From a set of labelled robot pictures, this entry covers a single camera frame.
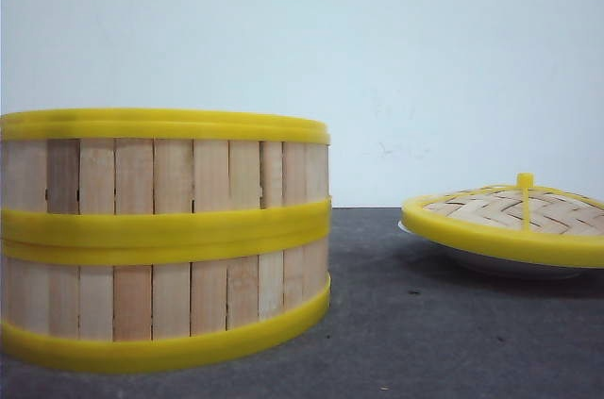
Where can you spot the bamboo steamer basket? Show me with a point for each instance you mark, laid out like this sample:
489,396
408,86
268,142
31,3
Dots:
129,186
203,313

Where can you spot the woven bamboo steamer lid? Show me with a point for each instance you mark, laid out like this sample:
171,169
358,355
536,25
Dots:
520,222

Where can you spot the white plate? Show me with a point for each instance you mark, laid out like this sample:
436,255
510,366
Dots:
514,268

